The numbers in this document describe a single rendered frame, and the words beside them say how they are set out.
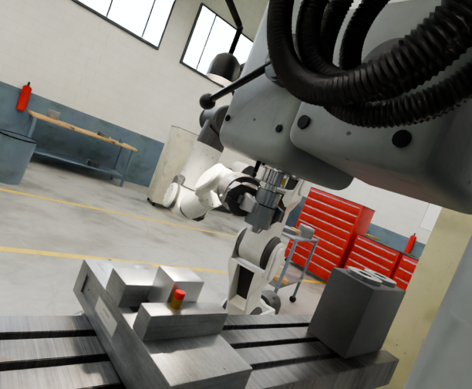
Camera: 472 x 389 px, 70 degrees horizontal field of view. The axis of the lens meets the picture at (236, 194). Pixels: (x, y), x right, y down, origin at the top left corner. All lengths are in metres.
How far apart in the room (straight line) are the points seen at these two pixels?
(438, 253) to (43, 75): 7.35
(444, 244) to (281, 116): 1.85
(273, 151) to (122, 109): 7.93
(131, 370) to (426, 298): 1.93
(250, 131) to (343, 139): 0.19
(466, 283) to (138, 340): 0.42
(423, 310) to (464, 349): 2.07
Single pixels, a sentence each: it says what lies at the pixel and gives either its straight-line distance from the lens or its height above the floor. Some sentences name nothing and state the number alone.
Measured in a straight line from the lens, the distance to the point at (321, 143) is 0.42.
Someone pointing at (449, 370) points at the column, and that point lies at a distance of 0.22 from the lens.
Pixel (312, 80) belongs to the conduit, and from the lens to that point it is 0.25.
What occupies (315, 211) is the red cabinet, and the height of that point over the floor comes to 1.08.
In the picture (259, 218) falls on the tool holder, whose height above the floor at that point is 1.22.
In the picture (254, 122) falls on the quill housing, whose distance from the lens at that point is 0.55.
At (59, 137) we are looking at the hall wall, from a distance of 8.12.
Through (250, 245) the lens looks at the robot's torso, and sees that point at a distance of 1.35.
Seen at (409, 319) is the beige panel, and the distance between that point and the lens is 2.31.
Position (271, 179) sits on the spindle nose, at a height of 1.29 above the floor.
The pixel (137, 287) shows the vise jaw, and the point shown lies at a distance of 0.58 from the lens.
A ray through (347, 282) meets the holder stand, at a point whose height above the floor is 1.12.
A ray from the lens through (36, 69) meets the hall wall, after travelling 7.99.
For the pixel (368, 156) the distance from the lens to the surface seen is 0.39.
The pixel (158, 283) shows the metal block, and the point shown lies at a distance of 0.57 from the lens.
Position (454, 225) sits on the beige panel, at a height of 1.42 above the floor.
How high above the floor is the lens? 1.29
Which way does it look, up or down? 4 degrees down
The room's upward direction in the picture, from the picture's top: 21 degrees clockwise
